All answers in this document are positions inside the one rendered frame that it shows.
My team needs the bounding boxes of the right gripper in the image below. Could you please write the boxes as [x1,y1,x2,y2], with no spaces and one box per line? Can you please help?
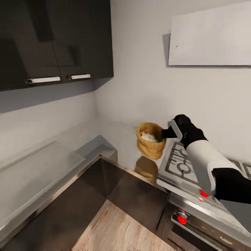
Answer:
[161,128,177,138]

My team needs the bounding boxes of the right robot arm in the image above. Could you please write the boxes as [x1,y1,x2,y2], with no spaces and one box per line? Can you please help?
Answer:
[161,114,251,234]

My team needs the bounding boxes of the popcorn bag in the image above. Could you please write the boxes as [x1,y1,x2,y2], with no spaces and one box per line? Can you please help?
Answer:
[136,122,167,160]

